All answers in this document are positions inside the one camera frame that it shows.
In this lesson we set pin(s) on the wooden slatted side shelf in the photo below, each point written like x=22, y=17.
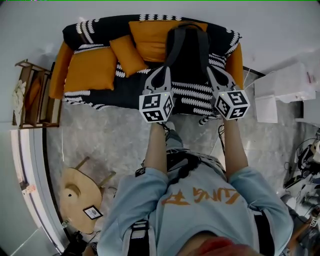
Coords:
x=53, y=111

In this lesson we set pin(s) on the person's white shoe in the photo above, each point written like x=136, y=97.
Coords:
x=170, y=126

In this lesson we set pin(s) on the person's left forearm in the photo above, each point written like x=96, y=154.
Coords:
x=156, y=147

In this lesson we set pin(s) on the person's right forearm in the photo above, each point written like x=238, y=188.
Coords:
x=235, y=150

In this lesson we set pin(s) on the round wooden stool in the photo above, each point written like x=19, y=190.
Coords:
x=77, y=200

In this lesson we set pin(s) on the wide orange back cushion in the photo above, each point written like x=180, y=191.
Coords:
x=150, y=37

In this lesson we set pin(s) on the large square orange cushion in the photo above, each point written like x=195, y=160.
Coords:
x=90, y=70

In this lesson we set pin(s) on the orange sofa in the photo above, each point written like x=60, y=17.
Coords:
x=58, y=75

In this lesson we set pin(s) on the person's light blue shirt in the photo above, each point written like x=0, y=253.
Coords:
x=200, y=220

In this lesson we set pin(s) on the white crumpled cloth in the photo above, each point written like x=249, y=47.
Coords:
x=18, y=97

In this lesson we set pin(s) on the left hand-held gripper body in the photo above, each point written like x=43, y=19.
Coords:
x=156, y=107

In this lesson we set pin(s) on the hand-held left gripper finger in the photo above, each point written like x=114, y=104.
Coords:
x=167, y=81
x=151, y=79

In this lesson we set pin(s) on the small clear jar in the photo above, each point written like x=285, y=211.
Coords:
x=66, y=222

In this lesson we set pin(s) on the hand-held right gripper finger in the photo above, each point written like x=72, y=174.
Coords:
x=215, y=81
x=228, y=80

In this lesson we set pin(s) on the small orange cushion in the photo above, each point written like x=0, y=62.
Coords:
x=127, y=56

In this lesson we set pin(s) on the small black framed card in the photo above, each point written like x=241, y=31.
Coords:
x=93, y=212

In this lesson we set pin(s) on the black white patterned blanket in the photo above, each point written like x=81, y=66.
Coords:
x=130, y=95

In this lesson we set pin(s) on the narrow orange cushion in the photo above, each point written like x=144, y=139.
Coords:
x=33, y=92

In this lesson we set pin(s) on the black equipment bundle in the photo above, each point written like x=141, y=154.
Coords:
x=80, y=243

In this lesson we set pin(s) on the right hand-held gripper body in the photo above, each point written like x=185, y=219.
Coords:
x=232, y=105

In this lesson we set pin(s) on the white cabinet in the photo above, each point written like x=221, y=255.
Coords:
x=282, y=82

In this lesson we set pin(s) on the person's printed jeans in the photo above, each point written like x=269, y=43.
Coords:
x=175, y=140

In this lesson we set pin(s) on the white sliding door frame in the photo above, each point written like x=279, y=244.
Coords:
x=32, y=175

